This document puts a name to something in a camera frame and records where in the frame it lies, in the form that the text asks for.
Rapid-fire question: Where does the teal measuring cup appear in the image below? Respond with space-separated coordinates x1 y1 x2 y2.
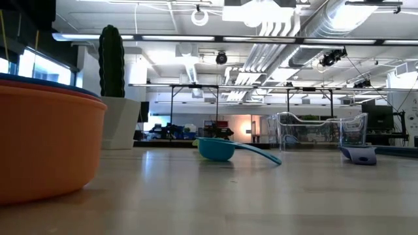
195 136 283 166

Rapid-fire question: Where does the purple measuring cup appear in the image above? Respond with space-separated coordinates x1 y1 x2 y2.
338 146 378 166

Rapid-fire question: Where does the orange measuring cup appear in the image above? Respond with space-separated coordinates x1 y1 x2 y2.
0 80 108 206

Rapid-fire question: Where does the clear plastic basket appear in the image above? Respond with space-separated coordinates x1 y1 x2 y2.
266 112 369 152

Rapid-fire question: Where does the white plant pot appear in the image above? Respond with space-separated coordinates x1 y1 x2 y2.
99 96 142 150

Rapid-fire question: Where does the green cactus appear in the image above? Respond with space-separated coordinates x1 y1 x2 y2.
98 24 125 98

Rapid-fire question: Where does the black monitor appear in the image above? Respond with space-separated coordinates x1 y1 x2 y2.
361 103 395 132

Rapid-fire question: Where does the black background table frame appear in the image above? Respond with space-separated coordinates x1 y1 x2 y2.
286 87 334 118
169 84 219 125

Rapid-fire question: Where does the black aluminium table frame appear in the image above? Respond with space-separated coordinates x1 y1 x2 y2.
133 139 418 159

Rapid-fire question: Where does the white hanging ring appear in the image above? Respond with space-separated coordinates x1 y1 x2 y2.
191 8 210 27

